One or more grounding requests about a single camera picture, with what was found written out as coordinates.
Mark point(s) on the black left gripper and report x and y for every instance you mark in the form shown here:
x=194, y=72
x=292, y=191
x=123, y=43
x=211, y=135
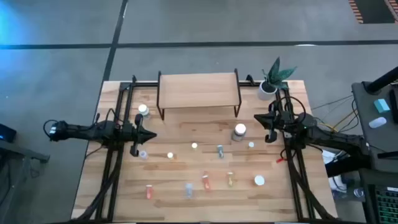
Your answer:
x=133, y=135

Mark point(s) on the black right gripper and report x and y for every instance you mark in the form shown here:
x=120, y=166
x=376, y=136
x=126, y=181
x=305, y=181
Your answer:
x=280, y=121

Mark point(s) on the clear pill bottle white cap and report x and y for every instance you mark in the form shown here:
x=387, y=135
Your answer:
x=143, y=154

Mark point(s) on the white medicine bottle white cap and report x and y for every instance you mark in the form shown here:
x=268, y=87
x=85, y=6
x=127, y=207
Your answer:
x=143, y=109

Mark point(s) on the large green-label bottle white cap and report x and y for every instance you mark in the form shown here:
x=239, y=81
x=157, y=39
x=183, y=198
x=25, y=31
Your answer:
x=240, y=129

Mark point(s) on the small white-capped pill bottle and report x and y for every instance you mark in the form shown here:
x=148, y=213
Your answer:
x=251, y=144

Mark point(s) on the teal pill bottle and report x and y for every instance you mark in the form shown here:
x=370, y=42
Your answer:
x=220, y=151

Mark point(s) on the amber bottle white cap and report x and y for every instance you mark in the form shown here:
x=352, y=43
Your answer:
x=259, y=180

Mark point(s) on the yellow-green pill bottle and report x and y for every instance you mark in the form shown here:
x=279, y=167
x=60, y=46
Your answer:
x=230, y=179

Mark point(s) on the long red pill bottle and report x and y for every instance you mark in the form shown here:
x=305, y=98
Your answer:
x=206, y=182

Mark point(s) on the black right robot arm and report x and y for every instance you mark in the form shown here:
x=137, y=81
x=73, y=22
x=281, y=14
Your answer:
x=335, y=140

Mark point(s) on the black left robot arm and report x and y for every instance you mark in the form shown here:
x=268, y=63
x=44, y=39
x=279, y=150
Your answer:
x=87, y=132

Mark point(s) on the snake plant in white pot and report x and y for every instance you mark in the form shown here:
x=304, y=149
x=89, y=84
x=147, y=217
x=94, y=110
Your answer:
x=267, y=91

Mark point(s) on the short orange pill bottle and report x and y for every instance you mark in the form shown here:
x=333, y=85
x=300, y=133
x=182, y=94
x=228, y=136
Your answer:
x=149, y=192

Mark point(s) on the wide clear pill bottle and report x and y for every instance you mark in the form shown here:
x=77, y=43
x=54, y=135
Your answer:
x=188, y=190

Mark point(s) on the white box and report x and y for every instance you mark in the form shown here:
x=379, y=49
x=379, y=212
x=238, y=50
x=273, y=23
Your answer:
x=328, y=157

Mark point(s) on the black desk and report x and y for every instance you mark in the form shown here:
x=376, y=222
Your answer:
x=363, y=102

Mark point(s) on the white computer mouse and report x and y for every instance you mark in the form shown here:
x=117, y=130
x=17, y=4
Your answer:
x=377, y=122

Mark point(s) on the teal box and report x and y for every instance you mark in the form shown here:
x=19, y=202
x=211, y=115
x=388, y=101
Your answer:
x=382, y=105

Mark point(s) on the grey metal stand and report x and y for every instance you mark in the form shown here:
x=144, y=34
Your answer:
x=28, y=154

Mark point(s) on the black monitor pole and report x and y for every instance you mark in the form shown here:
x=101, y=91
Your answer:
x=382, y=81

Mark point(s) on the black device blue light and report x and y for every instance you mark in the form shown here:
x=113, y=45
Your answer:
x=7, y=133

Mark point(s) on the black keyboard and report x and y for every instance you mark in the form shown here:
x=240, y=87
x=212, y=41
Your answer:
x=387, y=205

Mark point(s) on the black mat striped edge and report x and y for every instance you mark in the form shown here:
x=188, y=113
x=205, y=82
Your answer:
x=373, y=11

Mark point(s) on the black aluminium rig frame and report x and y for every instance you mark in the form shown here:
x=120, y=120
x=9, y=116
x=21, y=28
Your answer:
x=143, y=84

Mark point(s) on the wooden shelf black metal frame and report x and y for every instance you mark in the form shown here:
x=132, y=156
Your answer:
x=199, y=90

